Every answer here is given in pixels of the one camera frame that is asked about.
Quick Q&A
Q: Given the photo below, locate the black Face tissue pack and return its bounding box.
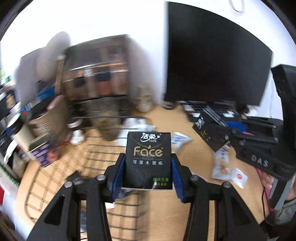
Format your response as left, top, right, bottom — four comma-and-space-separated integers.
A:
122, 132, 173, 190
193, 106, 230, 152

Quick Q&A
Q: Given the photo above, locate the cereal bar snack packet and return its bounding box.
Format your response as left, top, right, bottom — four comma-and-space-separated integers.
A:
211, 145, 231, 181
171, 132, 192, 154

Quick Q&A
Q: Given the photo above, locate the white sachet red logo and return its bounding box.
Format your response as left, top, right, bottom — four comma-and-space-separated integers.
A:
231, 168, 248, 189

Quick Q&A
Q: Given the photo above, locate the person right hand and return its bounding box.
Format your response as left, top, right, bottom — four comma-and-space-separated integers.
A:
261, 172, 274, 191

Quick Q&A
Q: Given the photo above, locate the dark mechanical keyboard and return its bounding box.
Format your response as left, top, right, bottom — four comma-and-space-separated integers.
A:
182, 102, 240, 123

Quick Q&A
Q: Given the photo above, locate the dark glass jar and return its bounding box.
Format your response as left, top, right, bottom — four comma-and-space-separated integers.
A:
161, 101, 176, 110

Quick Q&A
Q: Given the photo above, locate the black curved monitor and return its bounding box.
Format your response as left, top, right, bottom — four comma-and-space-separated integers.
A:
164, 2, 273, 105

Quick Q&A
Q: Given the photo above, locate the blue luncheon meat tin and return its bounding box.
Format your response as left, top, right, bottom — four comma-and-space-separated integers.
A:
29, 133, 61, 168

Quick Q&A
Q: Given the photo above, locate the small ceramic vase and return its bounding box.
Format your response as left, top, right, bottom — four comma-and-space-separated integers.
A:
133, 85, 153, 113

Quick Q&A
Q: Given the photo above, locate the brown woven plastic basket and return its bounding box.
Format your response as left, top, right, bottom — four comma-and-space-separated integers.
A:
28, 95, 69, 145

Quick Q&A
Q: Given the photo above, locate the crumpled white tissue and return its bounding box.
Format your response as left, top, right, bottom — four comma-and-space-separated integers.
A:
116, 118, 156, 147

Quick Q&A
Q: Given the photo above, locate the smoky acrylic organizer box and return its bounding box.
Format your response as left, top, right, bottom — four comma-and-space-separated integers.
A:
61, 35, 132, 115

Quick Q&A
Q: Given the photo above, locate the white round fan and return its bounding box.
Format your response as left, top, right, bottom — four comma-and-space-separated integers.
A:
37, 32, 70, 81

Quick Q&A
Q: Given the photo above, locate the black wire basket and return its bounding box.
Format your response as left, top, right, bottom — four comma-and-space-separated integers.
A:
25, 128, 147, 240

